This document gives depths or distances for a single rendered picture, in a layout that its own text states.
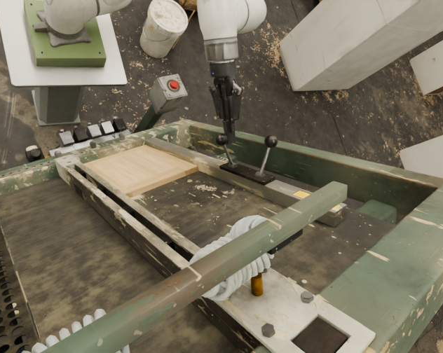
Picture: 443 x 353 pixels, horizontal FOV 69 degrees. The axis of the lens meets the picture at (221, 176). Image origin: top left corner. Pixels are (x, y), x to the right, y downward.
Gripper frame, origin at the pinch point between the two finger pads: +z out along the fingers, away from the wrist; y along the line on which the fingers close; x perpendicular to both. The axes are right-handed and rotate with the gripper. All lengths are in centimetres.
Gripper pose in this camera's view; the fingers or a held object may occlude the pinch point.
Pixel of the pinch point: (229, 132)
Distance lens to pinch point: 98.1
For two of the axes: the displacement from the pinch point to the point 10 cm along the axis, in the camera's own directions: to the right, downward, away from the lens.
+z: 1.0, 9.1, 4.1
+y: -6.3, -2.6, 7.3
